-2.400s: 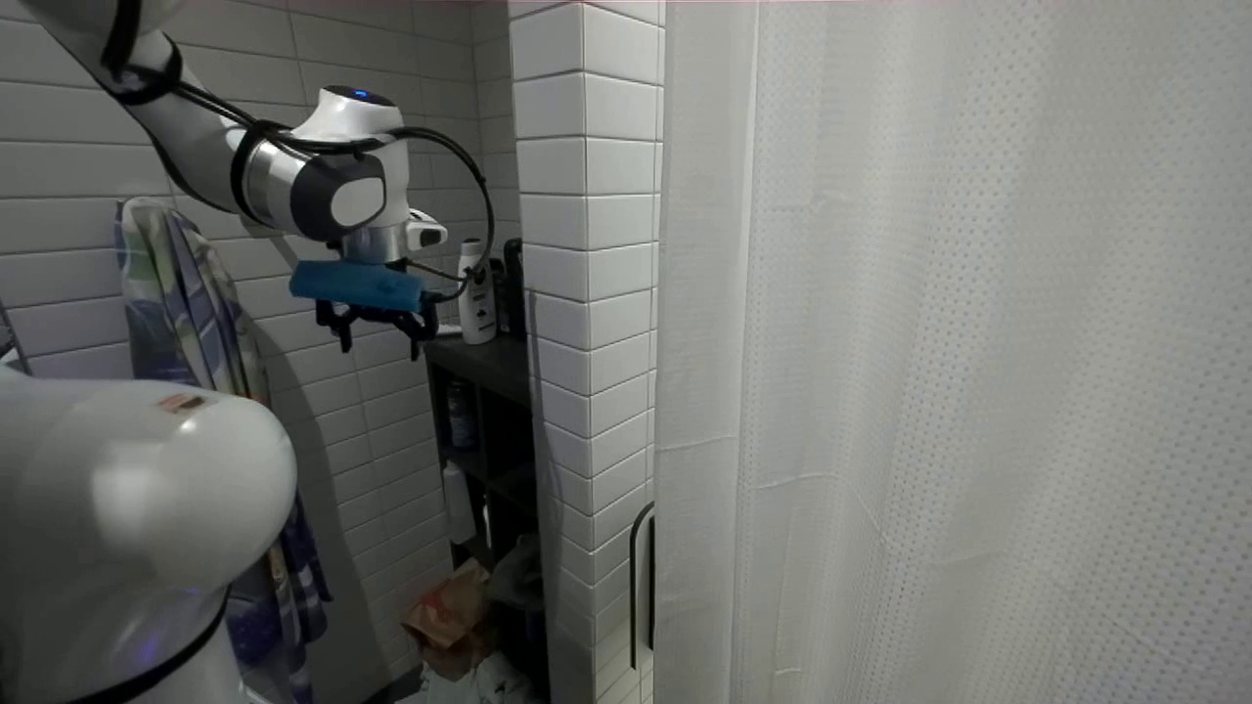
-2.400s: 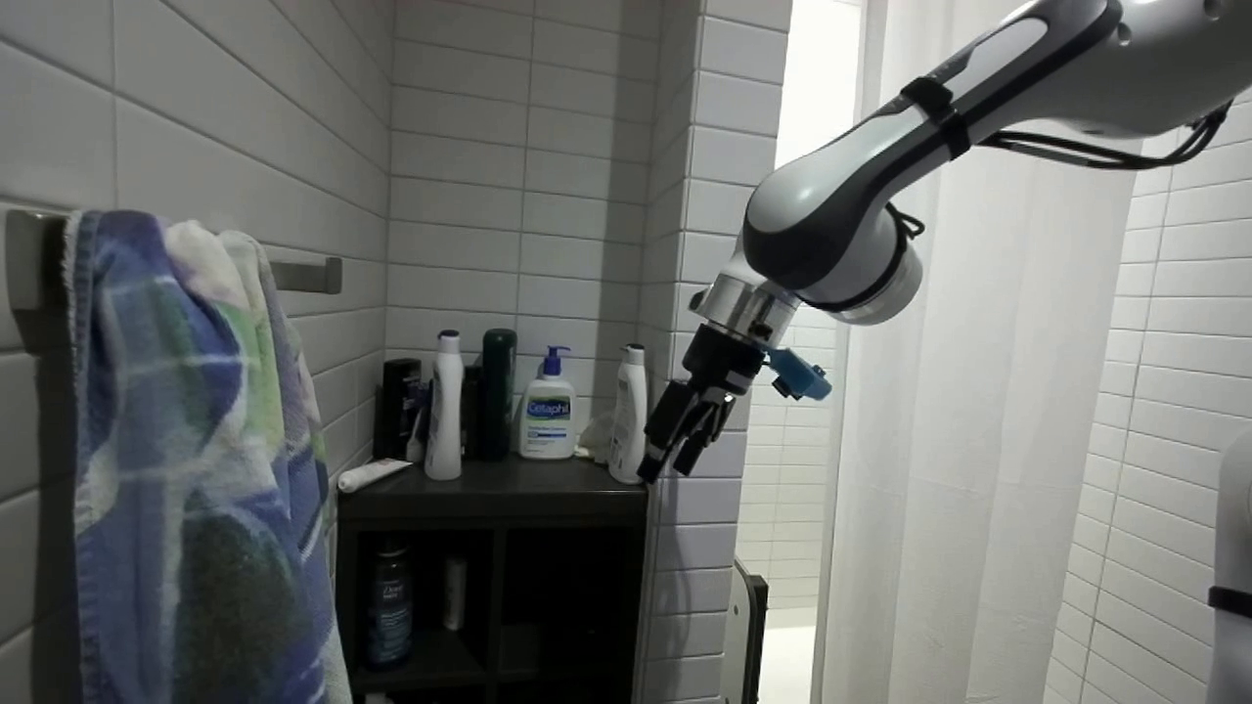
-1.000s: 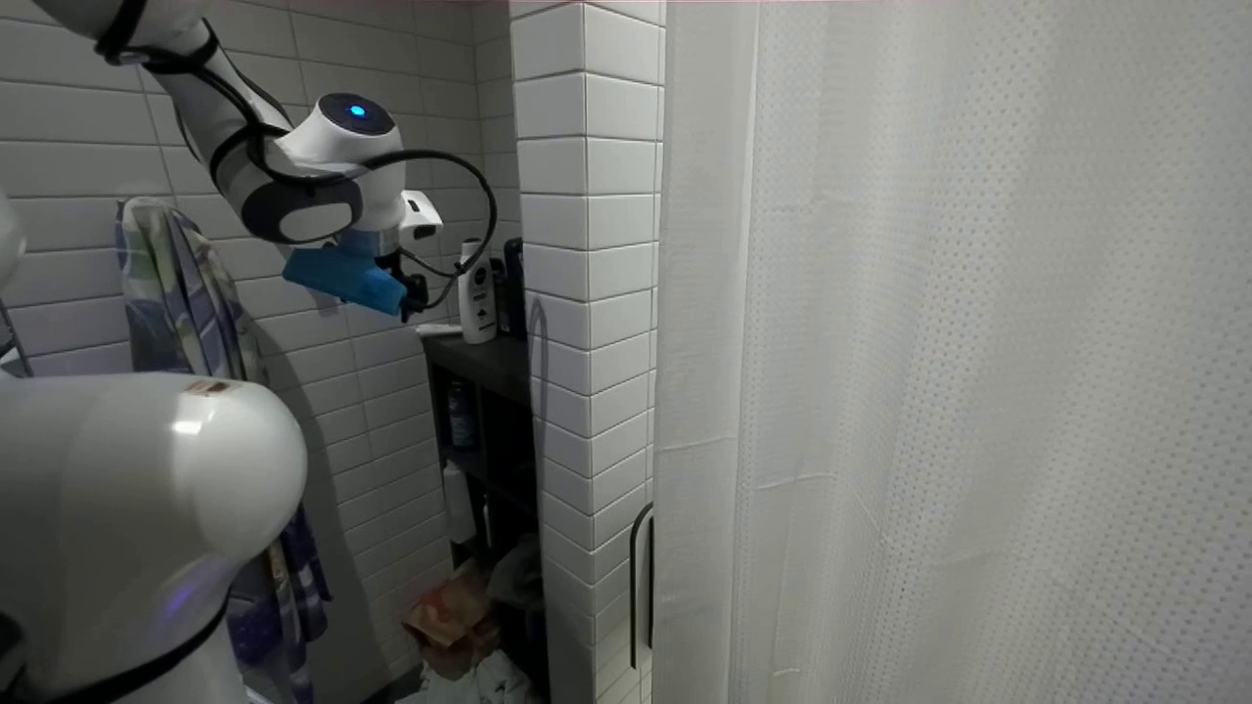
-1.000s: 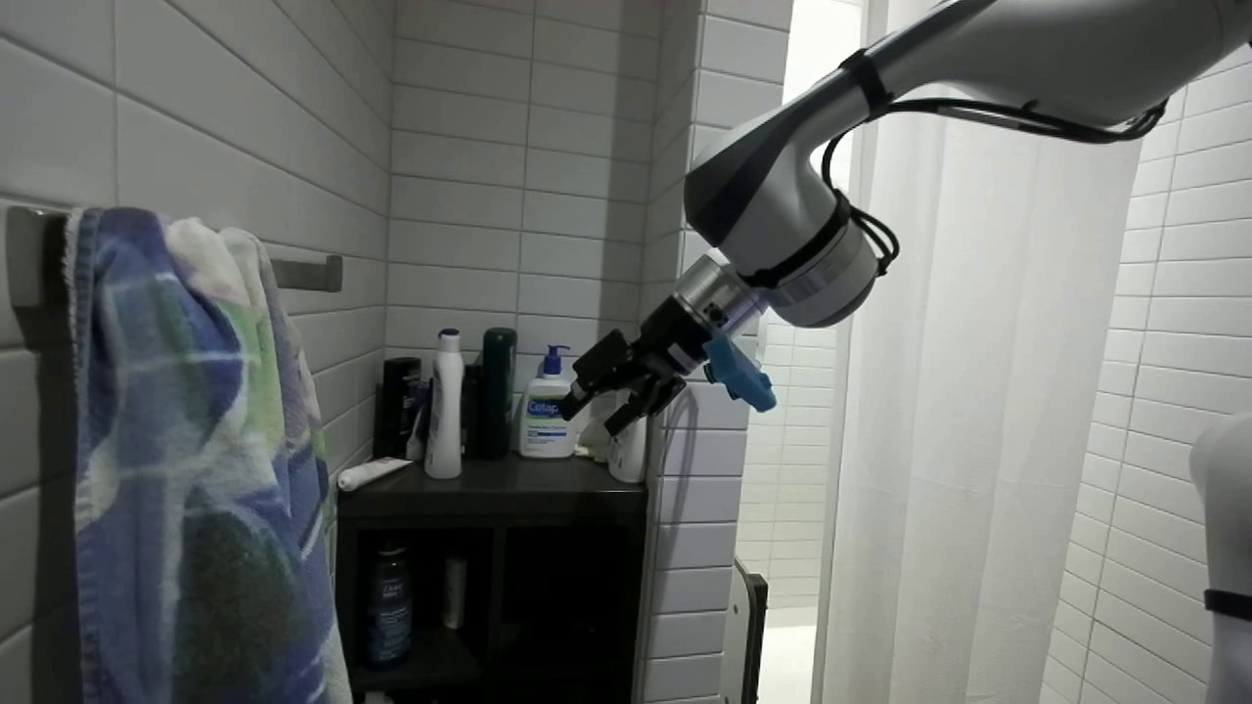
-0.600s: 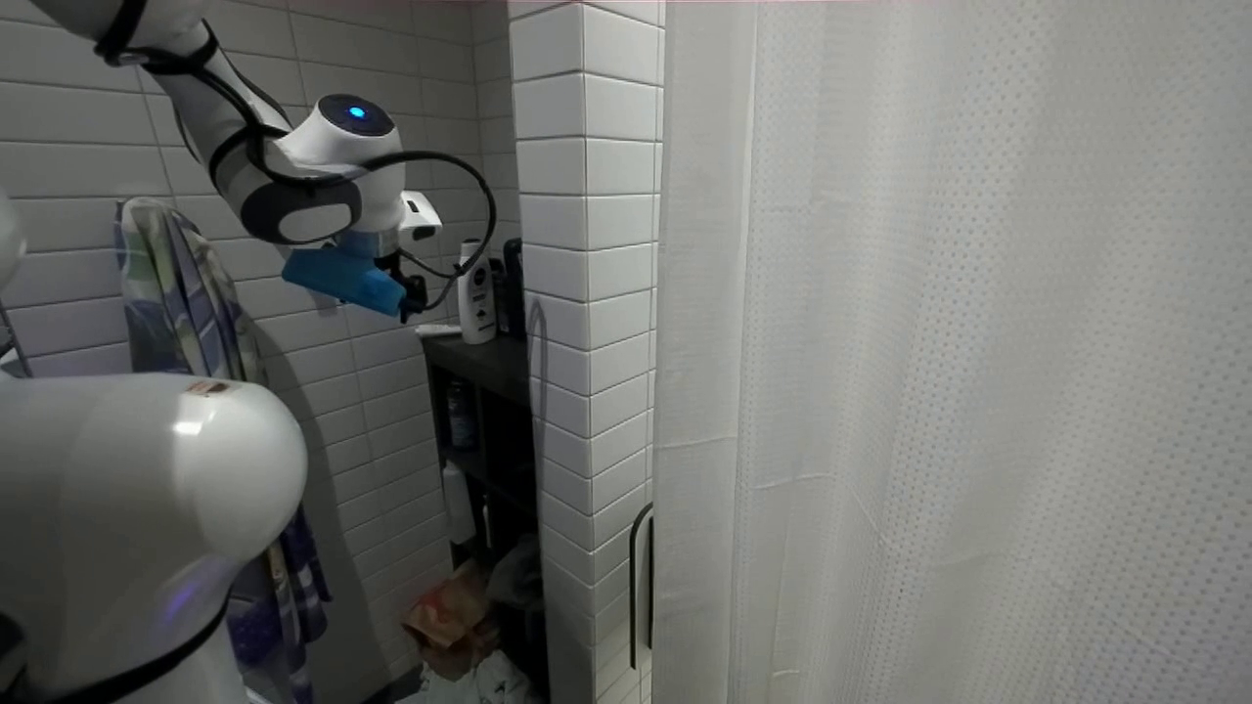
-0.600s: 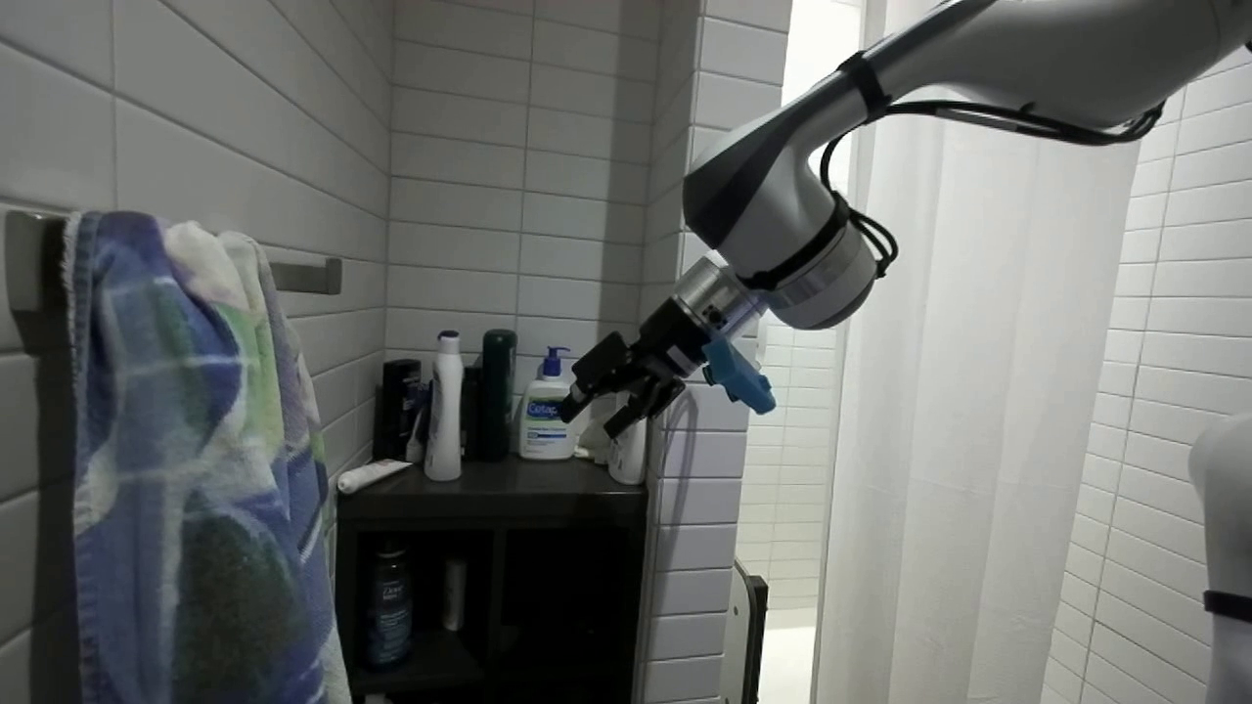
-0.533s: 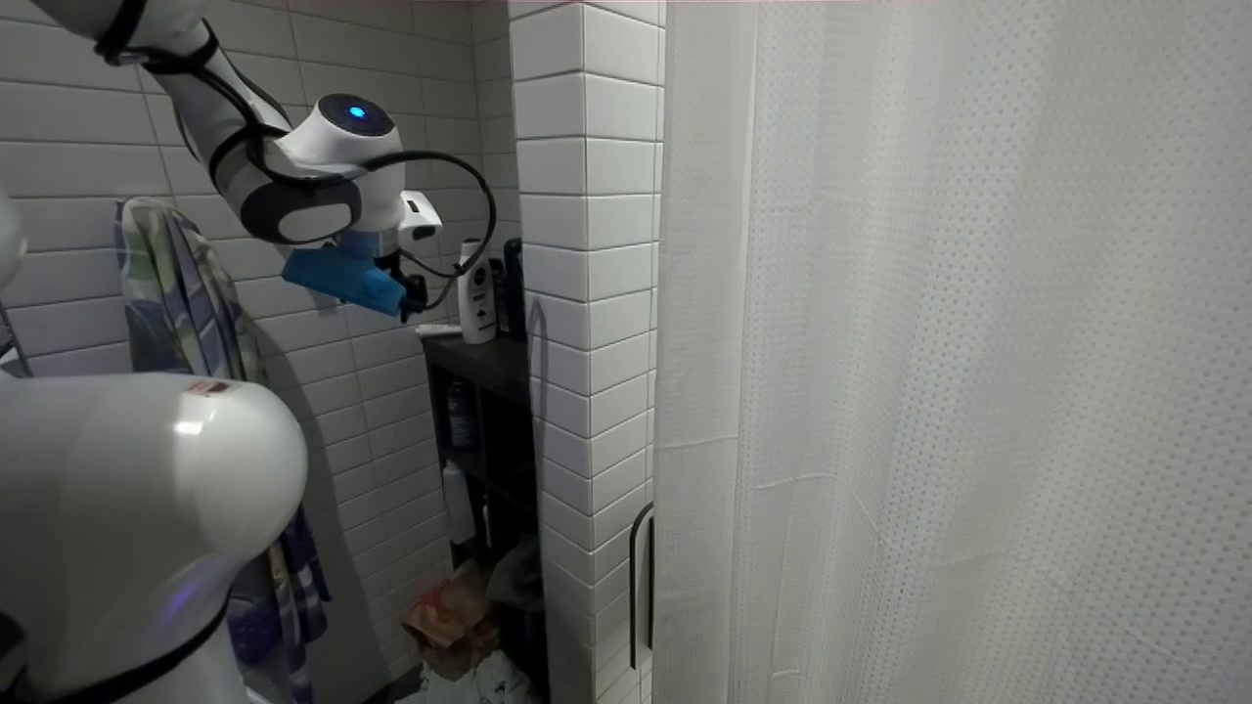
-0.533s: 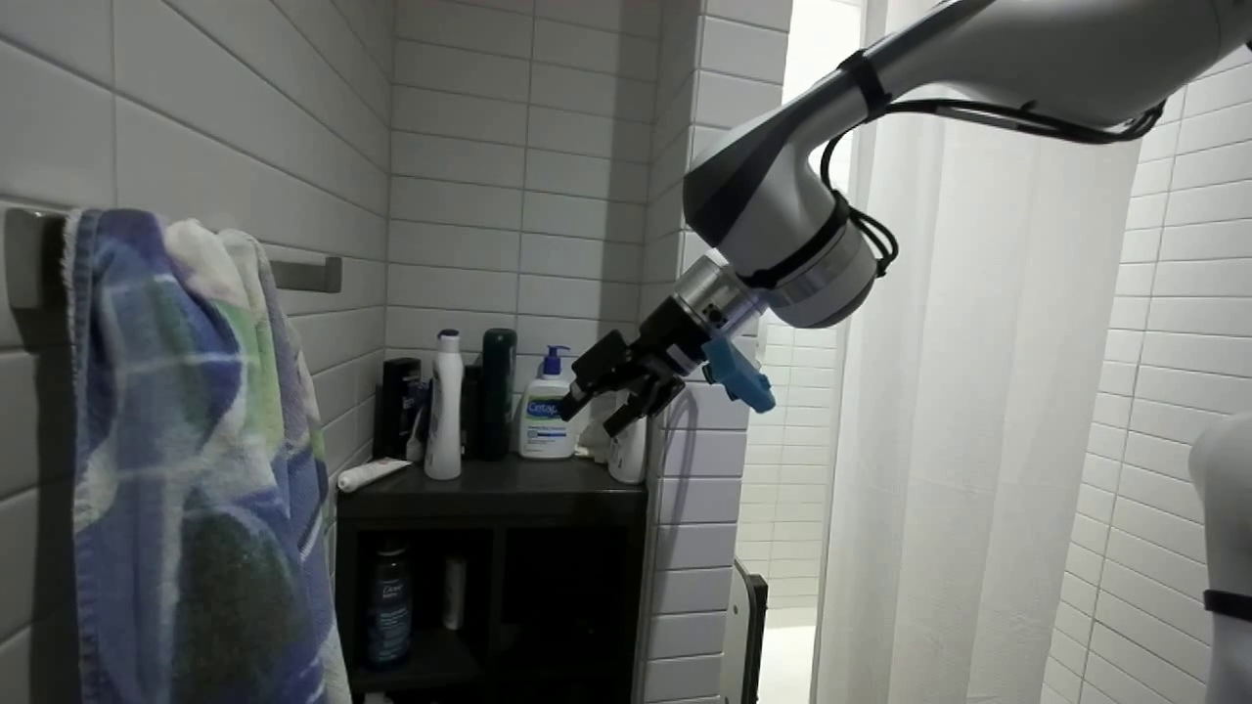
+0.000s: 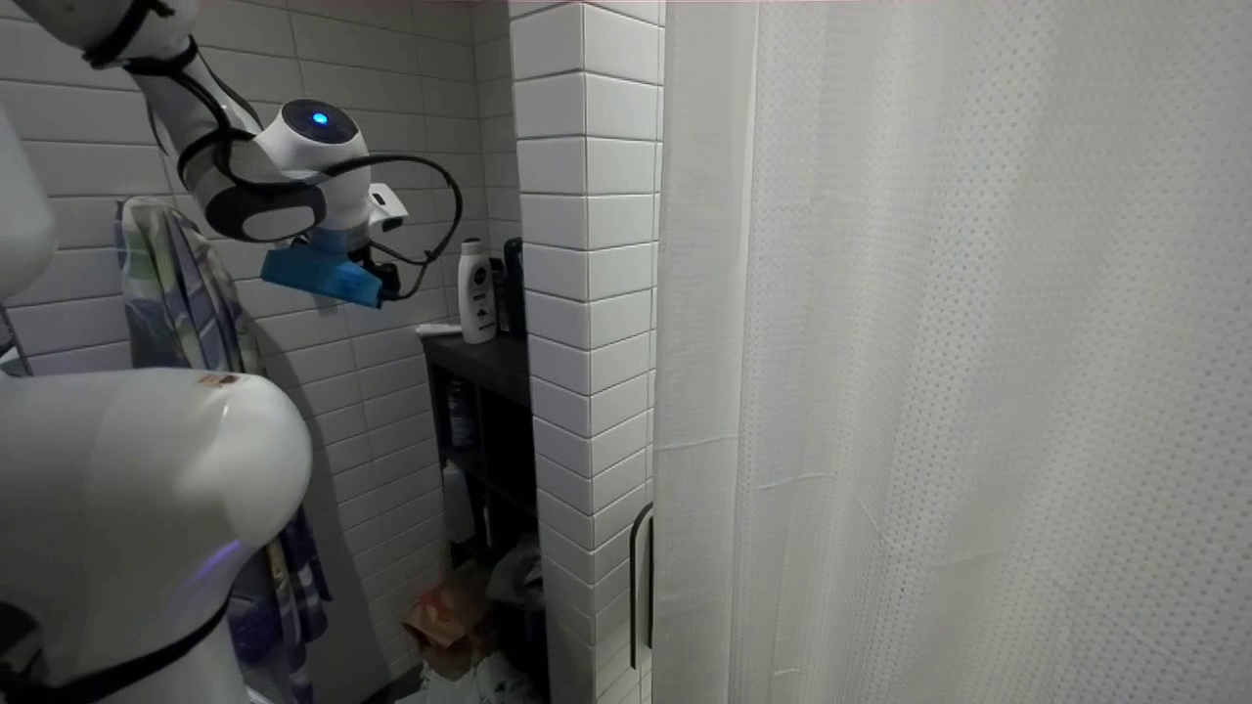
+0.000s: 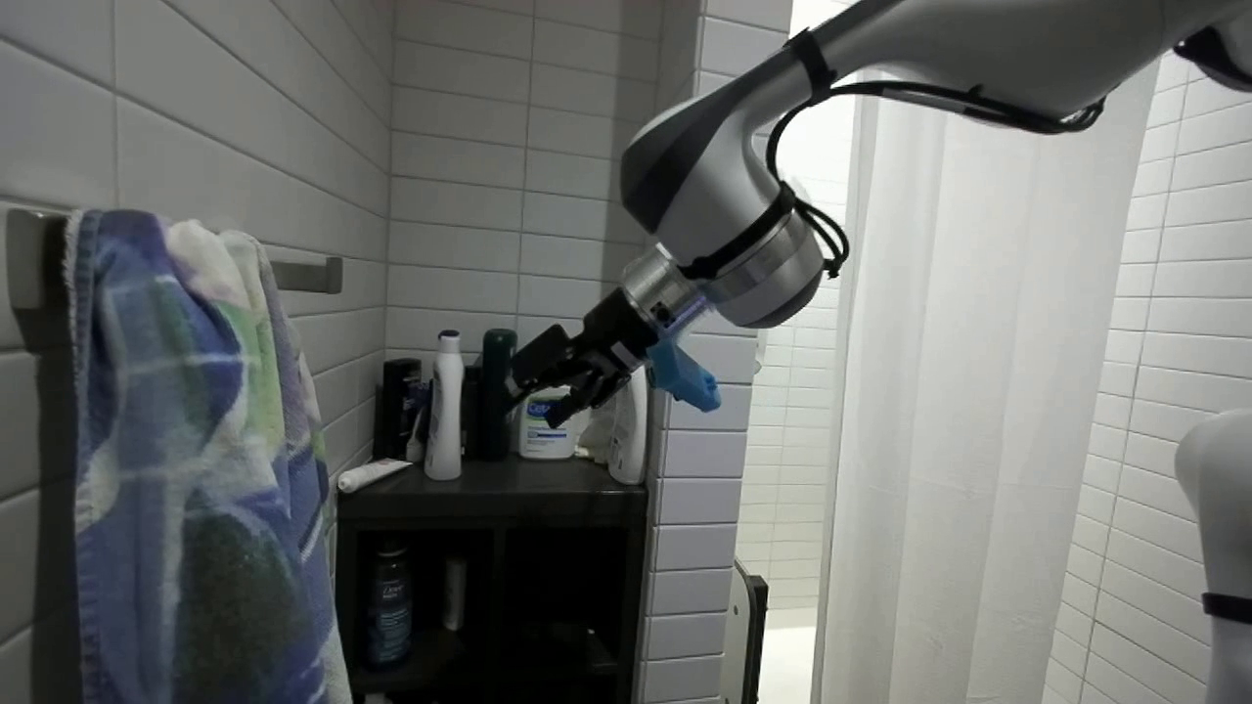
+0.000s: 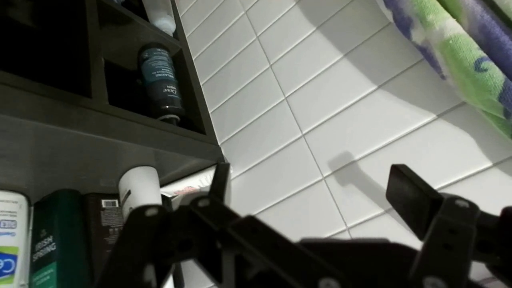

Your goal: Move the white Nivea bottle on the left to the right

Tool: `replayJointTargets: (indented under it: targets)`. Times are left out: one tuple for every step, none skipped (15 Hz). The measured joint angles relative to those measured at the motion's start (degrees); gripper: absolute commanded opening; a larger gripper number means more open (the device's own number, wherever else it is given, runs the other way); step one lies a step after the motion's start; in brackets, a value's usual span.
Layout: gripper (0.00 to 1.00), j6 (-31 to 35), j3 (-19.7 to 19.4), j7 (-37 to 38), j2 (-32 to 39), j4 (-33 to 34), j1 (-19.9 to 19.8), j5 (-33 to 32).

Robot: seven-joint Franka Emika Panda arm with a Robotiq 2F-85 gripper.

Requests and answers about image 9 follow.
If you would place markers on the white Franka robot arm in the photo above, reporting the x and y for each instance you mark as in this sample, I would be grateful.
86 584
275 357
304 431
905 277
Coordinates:
131 495

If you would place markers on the white crumpled bag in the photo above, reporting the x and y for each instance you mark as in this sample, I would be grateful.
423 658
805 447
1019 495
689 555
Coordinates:
485 685
514 572

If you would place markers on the black shelf unit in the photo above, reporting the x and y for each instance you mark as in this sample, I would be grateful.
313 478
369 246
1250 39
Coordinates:
491 367

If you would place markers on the white Nivea bottle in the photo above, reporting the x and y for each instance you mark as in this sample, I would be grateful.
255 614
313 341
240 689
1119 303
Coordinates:
479 294

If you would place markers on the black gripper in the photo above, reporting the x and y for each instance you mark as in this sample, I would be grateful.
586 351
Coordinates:
389 278

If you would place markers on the orange package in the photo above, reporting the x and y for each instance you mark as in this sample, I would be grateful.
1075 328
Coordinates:
451 614

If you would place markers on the dark blue bottle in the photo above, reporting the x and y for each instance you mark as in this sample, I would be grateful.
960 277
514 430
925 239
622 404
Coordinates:
458 419

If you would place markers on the dark green Irish Spring bottle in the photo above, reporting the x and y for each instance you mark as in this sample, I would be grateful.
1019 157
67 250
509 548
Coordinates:
514 294

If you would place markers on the white board with black rim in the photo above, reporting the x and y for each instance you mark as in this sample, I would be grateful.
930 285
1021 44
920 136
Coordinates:
639 590

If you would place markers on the pale plastic bottle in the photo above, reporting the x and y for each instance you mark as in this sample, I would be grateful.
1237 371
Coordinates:
457 507

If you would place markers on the white shower curtain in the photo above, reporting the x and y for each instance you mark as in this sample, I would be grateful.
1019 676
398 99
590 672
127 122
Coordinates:
981 392

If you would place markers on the blue green white towel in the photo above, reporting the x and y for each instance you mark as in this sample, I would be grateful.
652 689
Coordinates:
171 289

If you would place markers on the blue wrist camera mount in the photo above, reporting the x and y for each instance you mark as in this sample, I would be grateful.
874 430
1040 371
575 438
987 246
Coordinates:
317 277

